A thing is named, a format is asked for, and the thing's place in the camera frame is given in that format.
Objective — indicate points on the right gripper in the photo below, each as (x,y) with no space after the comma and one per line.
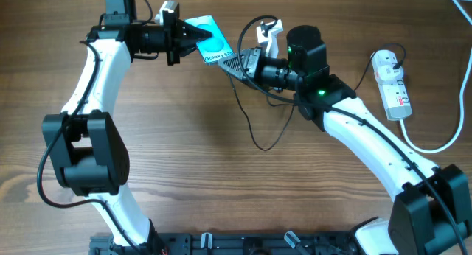
(251,74)

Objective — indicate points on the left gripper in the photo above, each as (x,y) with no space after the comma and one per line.
(177,39)

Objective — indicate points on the turquoise screen smartphone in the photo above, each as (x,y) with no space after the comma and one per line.
(214,48)

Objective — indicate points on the white power strip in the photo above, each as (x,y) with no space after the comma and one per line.
(394,96)

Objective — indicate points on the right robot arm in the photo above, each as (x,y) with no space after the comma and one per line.
(431,205)

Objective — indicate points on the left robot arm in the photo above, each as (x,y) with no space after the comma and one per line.
(83,144)

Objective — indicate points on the white charger plug adapter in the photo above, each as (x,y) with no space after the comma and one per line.
(386,74)

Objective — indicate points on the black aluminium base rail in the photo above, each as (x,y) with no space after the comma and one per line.
(337,242)

